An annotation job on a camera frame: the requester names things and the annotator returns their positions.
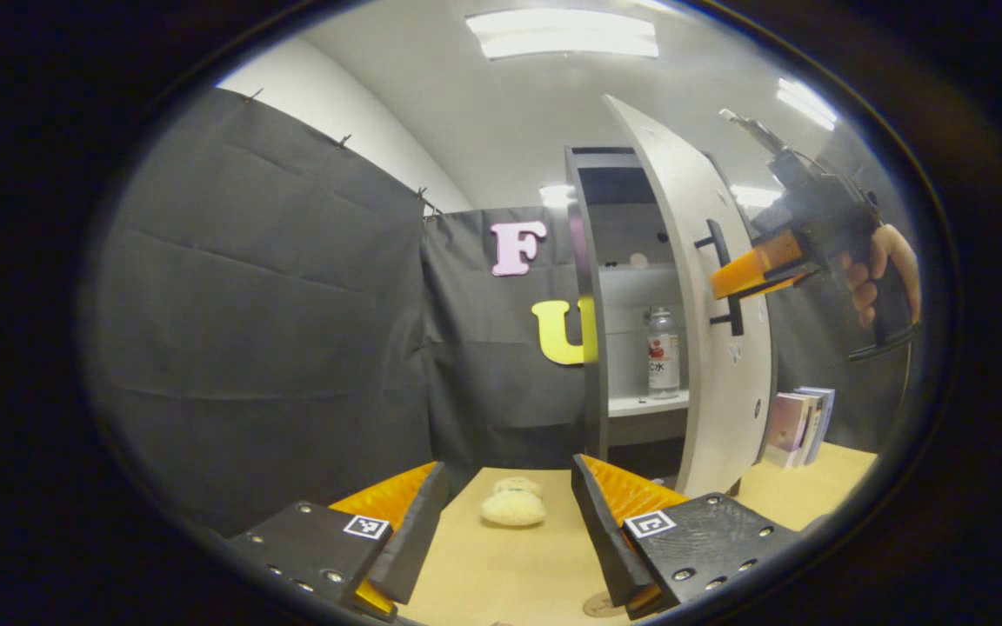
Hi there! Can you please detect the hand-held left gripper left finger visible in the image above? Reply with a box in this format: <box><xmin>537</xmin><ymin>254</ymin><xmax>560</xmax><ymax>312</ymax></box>
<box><xmin>227</xmin><ymin>461</ymin><xmax>451</xmax><ymax>622</ymax></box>

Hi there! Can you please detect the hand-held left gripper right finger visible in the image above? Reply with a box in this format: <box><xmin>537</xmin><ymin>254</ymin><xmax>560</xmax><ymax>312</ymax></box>
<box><xmin>571</xmin><ymin>454</ymin><xmax>805</xmax><ymax>622</ymax></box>

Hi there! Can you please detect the black door handle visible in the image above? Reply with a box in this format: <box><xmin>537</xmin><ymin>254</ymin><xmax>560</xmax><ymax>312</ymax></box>
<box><xmin>694</xmin><ymin>219</ymin><xmax>745</xmax><ymax>337</ymax></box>

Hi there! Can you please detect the clear plastic bottle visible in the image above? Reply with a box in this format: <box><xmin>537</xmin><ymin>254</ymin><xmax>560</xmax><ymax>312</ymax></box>
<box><xmin>647</xmin><ymin>306</ymin><xmax>681</xmax><ymax>399</ymax></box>

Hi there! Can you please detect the white cabinet door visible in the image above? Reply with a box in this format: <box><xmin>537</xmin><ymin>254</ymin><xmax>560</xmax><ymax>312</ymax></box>
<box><xmin>603</xmin><ymin>94</ymin><xmax>776</xmax><ymax>498</ymax></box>

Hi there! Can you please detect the cream plush toy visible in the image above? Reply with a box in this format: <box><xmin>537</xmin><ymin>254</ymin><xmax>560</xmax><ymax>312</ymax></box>
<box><xmin>479</xmin><ymin>476</ymin><xmax>547</xmax><ymax>527</ymax></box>

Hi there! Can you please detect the light blue book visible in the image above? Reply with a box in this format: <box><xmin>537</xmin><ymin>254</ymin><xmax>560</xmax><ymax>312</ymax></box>
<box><xmin>801</xmin><ymin>386</ymin><xmax>837</xmax><ymax>462</ymax></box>

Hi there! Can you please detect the pale purple book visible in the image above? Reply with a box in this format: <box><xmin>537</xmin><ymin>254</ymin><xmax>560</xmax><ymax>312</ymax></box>
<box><xmin>764</xmin><ymin>393</ymin><xmax>811</xmax><ymax>469</ymax></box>

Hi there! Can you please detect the white book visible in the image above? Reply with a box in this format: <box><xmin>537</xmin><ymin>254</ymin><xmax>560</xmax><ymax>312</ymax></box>
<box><xmin>792</xmin><ymin>390</ymin><xmax>825</xmax><ymax>466</ymax></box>

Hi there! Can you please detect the black backdrop cloth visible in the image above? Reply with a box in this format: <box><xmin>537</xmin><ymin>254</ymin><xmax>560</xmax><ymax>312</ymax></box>
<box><xmin>83</xmin><ymin>87</ymin><xmax>924</xmax><ymax>536</ymax></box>

